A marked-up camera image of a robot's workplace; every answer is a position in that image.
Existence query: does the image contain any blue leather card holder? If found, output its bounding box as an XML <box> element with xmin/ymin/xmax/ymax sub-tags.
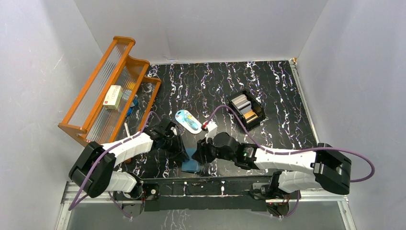
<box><xmin>181</xmin><ymin>148</ymin><xmax>201</xmax><ymax>173</ymax></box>

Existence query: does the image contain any stack of credit cards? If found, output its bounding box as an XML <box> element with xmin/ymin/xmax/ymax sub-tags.
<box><xmin>231</xmin><ymin>94</ymin><xmax>251</xmax><ymax>110</ymax></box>

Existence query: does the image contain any blue item on shelf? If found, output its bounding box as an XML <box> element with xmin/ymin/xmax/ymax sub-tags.
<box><xmin>126</xmin><ymin>97</ymin><xmax>139</xmax><ymax>117</ymax></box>

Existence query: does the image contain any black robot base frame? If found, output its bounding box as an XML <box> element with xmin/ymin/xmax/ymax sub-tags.
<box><xmin>113</xmin><ymin>172</ymin><xmax>302</xmax><ymax>218</ymax></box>

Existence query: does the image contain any blue oval blister package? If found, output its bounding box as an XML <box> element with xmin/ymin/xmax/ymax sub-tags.
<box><xmin>175</xmin><ymin>110</ymin><xmax>202</xmax><ymax>135</ymax></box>

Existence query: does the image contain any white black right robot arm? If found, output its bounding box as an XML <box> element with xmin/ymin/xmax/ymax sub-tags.
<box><xmin>192</xmin><ymin>132</ymin><xmax>351</xmax><ymax>198</ymax></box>

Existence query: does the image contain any black card storage box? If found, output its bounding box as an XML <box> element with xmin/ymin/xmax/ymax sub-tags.
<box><xmin>227</xmin><ymin>89</ymin><xmax>266</xmax><ymax>131</ymax></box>

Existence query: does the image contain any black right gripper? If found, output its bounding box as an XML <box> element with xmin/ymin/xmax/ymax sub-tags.
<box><xmin>192</xmin><ymin>132</ymin><xmax>235</xmax><ymax>165</ymax></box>

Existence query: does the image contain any white medicine box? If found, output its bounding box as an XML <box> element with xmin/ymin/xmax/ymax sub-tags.
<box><xmin>103</xmin><ymin>85</ymin><xmax>123</xmax><ymax>110</ymax></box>

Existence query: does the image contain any pink pen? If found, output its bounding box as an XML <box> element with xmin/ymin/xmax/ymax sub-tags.
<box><xmin>124</xmin><ymin>122</ymin><xmax>130</xmax><ymax>137</ymax></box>

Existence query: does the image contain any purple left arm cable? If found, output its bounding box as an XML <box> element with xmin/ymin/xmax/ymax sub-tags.
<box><xmin>68</xmin><ymin>111</ymin><xmax>161</xmax><ymax>211</ymax></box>

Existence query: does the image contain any orange wooden shelf rack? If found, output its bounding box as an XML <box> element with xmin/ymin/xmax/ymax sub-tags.
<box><xmin>58</xmin><ymin>36</ymin><xmax>162</xmax><ymax>147</ymax></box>

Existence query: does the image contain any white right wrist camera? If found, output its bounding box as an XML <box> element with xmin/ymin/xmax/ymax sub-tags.
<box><xmin>201</xmin><ymin>121</ymin><xmax>217</xmax><ymax>141</ymax></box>

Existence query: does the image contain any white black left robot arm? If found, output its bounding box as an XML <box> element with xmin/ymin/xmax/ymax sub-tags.
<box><xmin>68</xmin><ymin>118</ymin><xmax>189</xmax><ymax>199</ymax></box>

